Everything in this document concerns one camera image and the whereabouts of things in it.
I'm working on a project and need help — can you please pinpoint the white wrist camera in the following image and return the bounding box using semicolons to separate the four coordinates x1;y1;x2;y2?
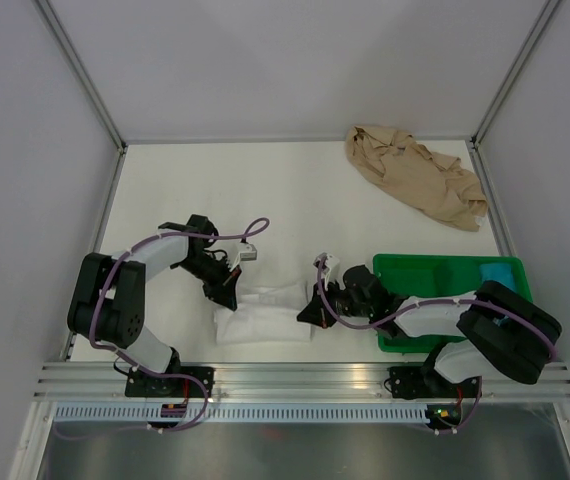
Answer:
313;252;340;282
228;241;258;269

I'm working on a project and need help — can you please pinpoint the aluminium frame post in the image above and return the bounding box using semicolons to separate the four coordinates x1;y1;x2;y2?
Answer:
32;0;127;154
470;0;564;149

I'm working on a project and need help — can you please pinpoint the aluminium front rail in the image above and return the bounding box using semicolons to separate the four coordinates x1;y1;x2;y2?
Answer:
32;362;570;403

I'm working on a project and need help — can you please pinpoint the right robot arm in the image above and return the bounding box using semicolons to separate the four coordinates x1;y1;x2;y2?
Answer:
296;263;562;400

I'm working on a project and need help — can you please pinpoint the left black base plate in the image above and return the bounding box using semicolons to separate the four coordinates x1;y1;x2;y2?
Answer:
124;366;215;399

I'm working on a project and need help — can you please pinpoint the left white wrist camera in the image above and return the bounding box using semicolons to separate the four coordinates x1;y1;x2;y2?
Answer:
228;241;258;269

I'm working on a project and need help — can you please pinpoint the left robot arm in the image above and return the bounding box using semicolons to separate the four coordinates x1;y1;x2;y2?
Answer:
67;215;241;396

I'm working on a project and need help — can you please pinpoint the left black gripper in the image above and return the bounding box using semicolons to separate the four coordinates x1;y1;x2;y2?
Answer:
175;252;241;311

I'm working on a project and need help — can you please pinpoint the teal rolled t shirt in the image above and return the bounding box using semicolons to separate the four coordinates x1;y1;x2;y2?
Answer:
476;262;518;311

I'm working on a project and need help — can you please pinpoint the white t shirt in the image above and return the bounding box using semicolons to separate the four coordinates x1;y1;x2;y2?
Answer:
213;280;312;345

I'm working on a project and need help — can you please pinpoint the right aluminium frame post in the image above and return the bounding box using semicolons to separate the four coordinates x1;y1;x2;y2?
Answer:
470;0;564;149

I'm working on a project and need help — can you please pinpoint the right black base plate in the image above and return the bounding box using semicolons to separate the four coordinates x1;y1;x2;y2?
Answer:
385;366;479;400

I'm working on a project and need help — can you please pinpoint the beige t shirt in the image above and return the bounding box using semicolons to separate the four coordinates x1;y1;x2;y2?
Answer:
345;125;488;232

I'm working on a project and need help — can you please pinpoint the left aluminium frame post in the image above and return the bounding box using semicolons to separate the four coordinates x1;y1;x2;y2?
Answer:
32;0;127;154

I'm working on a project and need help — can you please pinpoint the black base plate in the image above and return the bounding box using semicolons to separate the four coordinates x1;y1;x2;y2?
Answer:
124;366;215;399
385;366;479;400

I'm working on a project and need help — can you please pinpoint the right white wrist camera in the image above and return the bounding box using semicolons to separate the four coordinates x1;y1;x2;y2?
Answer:
313;252;340;282

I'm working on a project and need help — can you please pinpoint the green plastic tray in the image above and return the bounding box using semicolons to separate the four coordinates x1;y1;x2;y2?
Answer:
372;253;536;357

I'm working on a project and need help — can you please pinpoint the white slotted cable duct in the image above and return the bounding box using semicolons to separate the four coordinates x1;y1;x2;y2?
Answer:
54;402;428;424

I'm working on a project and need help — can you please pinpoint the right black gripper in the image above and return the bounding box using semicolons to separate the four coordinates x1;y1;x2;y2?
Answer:
297;276;372;329

